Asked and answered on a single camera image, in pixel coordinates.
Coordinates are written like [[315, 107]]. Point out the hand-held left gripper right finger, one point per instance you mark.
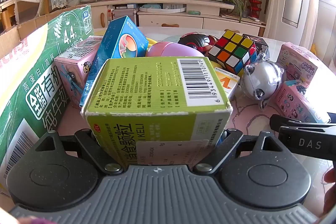
[[231, 138]]

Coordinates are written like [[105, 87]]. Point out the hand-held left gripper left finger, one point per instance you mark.
[[86, 140]]

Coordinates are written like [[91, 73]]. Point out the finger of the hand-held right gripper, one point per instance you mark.
[[291, 122]]

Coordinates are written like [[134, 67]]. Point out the pink blind box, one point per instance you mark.
[[296, 106], [296, 61]]

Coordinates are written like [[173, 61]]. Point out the white orange medicine box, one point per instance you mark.
[[228, 82]]

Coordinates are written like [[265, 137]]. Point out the pink carton with bow print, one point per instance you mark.
[[73, 66]]

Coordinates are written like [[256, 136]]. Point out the colourful puzzle cube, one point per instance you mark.
[[231, 50]]

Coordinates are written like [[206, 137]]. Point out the green medicine box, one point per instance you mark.
[[157, 87]]

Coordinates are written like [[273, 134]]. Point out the green printed cardboard box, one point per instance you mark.
[[39, 61]]

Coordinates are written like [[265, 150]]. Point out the black red doll figure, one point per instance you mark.
[[195, 40]]

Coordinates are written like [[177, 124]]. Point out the blue medicine box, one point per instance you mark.
[[118, 40]]

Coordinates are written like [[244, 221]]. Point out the yellow pink toy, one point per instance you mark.
[[151, 41]]

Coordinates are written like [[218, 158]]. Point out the person's right hand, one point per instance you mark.
[[330, 176]]

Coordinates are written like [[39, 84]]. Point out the person's left hand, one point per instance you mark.
[[6, 218]]

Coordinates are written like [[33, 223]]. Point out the silver panda capsule toy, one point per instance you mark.
[[262, 77]]

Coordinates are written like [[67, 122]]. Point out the pink purple toy egg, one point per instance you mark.
[[173, 49]]

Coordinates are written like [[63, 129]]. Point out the white television cabinet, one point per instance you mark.
[[210, 24]]

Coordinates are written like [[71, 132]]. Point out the red vase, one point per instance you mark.
[[255, 7]]

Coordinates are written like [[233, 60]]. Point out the small green case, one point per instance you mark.
[[194, 12]]

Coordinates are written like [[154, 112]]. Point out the round white blue tray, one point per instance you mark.
[[162, 8]]

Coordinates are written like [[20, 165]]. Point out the wooden dining table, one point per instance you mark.
[[6, 11]]

